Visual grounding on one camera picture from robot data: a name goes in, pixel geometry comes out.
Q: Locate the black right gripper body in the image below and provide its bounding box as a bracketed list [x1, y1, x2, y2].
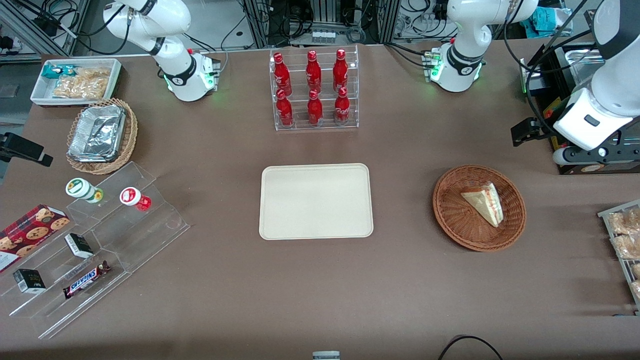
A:
[0, 132, 46, 162]

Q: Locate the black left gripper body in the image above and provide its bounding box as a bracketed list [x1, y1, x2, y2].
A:
[522, 117, 553, 139]

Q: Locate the triangular sandwich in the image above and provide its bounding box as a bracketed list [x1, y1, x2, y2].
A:
[460, 182, 503, 228]

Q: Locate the light oval wicker basket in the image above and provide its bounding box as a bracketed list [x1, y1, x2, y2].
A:
[65, 98, 139, 176]

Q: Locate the brown round wicker basket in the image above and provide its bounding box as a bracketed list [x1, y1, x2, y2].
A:
[432, 165, 527, 252]

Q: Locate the beige plastic tray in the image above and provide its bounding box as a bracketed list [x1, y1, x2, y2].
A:
[259, 163, 375, 241]

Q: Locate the green lid white cup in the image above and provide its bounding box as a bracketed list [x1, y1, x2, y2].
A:
[65, 177, 105, 205]

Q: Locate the white rectangular bin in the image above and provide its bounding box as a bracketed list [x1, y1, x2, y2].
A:
[30, 58, 123, 108]

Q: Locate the silver foil containers stack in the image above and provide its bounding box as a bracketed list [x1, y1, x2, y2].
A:
[67, 104, 126, 163]

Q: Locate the black food warmer appliance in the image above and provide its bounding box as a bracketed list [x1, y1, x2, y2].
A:
[519, 42, 640, 175]

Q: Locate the red plaid cookie box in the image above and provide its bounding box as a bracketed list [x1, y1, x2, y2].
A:
[0, 203, 71, 274]

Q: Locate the steel warmer pan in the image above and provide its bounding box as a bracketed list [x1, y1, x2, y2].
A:
[564, 46, 603, 91]

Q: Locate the teal snack packet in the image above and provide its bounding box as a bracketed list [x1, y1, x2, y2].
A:
[41, 64, 81, 80]

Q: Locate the clear bag of chips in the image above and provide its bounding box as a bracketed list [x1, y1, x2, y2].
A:
[52, 67, 112, 100]

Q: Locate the small black box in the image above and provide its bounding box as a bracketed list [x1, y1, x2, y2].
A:
[12, 268, 47, 294]
[64, 232, 95, 260]

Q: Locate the red lid white cup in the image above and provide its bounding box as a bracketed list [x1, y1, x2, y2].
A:
[119, 186, 152, 212]

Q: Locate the teal plastic bag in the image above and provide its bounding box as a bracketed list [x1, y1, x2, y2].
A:
[520, 7, 572, 39]

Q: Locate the clear acrylic stepped display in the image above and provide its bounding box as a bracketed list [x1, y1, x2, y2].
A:
[0, 161, 191, 340]

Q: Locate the Snickers chocolate bar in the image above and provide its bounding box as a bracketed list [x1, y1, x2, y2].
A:
[62, 260, 111, 300]

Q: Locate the red cola bottle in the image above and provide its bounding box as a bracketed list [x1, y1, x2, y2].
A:
[305, 50, 323, 94]
[332, 49, 349, 93]
[333, 87, 351, 125]
[276, 89, 295, 128]
[307, 89, 324, 126]
[273, 52, 293, 96]

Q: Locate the clear acrylic bottle rack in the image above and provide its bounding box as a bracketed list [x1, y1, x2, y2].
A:
[269, 45, 360, 132]

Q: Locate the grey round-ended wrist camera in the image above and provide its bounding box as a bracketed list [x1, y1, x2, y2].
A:
[552, 146, 583, 167]

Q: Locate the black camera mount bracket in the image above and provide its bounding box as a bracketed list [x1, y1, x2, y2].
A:
[579, 131, 640, 165]

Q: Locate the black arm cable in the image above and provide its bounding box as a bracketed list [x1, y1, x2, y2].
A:
[502, 0, 601, 139]

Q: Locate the grey wire rack tray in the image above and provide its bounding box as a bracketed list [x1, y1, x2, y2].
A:
[597, 199, 640, 316]

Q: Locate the black looped cable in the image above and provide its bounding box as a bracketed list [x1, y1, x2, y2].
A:
[438, 334, 504, 360]

